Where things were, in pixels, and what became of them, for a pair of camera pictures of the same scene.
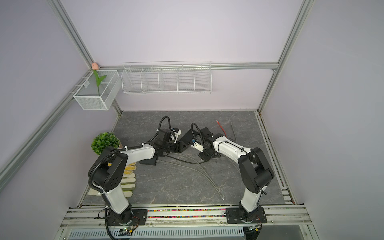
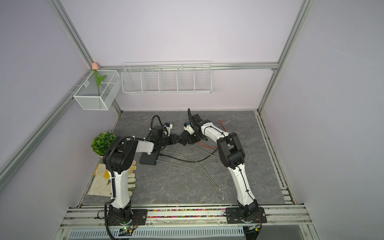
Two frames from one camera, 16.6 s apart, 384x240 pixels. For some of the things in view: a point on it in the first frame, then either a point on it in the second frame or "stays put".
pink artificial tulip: [95, 67] stays put
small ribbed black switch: [189, 136] stays put
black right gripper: [206, 158] to [192, 140]
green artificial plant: [102, 140] stays put
